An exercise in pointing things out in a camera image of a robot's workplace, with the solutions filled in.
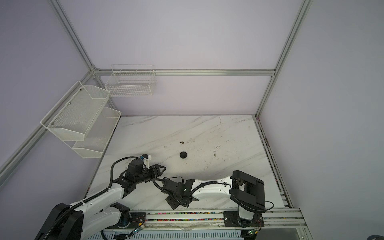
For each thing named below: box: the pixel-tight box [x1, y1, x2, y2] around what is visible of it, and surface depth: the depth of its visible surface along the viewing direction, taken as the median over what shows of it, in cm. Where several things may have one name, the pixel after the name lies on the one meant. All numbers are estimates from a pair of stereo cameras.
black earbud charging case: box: [179, 151, 188, 159], surface depth 100 cm
